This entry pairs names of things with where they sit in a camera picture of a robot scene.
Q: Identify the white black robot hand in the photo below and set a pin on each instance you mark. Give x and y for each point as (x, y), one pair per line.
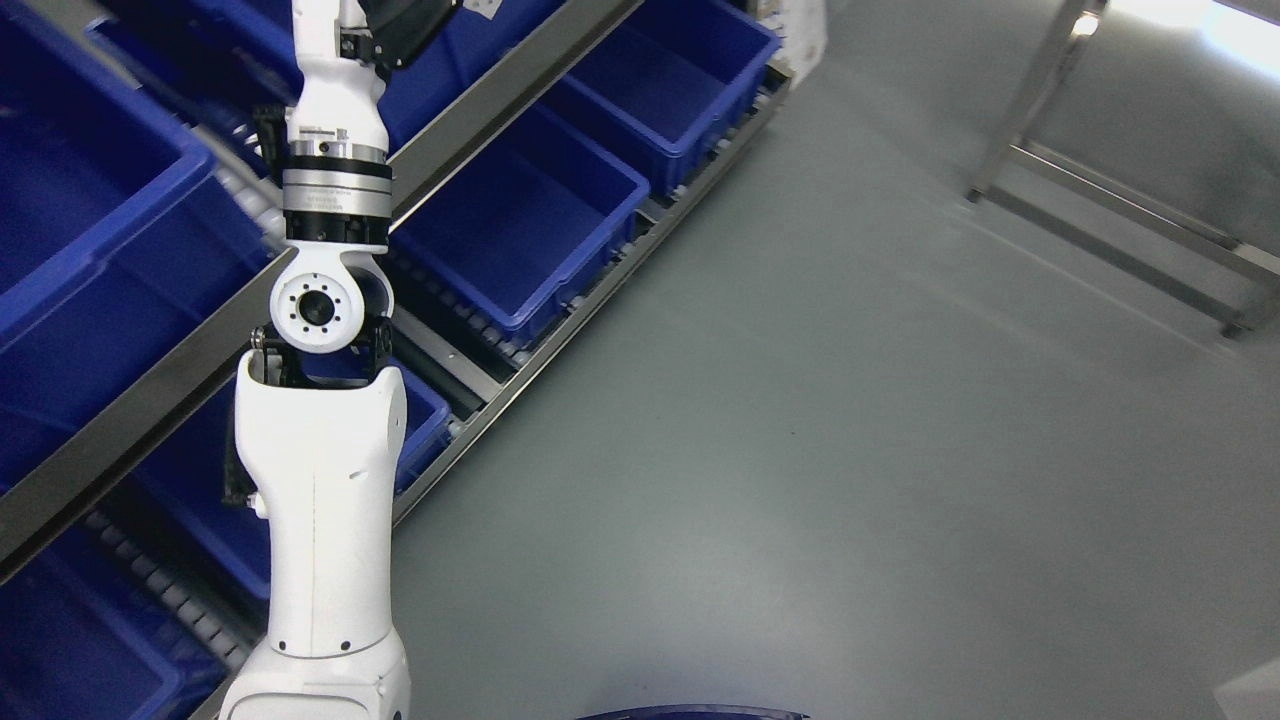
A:
(339, 44)

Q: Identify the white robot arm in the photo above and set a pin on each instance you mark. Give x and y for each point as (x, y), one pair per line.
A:
(310, 213)

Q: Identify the blue bin under arm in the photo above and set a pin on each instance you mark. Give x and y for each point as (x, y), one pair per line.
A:
(197, 484)

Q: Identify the metal shelf rack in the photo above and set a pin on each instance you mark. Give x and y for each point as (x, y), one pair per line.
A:
(470, 150)

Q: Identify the blue bin upper centre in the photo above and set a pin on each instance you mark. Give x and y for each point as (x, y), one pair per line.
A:
(214, 62)

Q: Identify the blue bin lower middle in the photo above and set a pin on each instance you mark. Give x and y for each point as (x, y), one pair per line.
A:
(525, 227)

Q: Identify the blue bin lower right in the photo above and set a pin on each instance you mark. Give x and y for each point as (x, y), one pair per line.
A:
(666, 85)

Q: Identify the blue bin upper left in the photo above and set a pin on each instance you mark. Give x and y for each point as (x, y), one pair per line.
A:
(117, 239)

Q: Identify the blue storage bin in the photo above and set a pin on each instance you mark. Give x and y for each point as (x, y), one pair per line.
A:
(81, 639)

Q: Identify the stainless steel table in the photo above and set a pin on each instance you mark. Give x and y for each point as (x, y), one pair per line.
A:
(1165, 114)

